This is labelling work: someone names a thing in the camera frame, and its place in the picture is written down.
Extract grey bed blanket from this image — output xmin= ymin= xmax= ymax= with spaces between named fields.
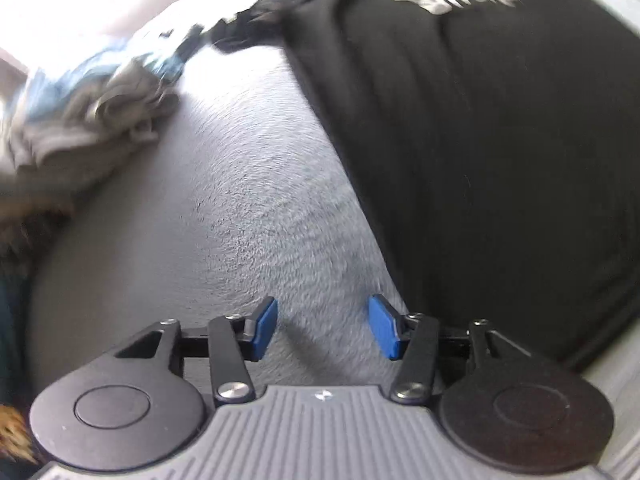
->
xmin=25 ymin=45 xmax=640 ymax=480

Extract black t-shirt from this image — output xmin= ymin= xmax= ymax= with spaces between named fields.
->
xmin=212 ymin=0 xmax=640 ymax=373

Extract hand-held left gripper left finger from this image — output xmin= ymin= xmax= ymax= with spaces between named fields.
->
xmin=115 ymin=296 xmax=279 ymax=407

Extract grey garment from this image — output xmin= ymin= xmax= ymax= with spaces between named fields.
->
xmin=7 ymin=60 xmax=181 ymax=176

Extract orange translucent wrapper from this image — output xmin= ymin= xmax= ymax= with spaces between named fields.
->
xmin=0 ymin=402 xmax=38 ymax=466

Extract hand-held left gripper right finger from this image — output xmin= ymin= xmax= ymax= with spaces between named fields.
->
xmin=367 ymin=294 xmax=537 ymax=406

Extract light blue garment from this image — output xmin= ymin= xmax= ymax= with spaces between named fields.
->
xmin=20 ymin=25 xmax=201 ymax=106

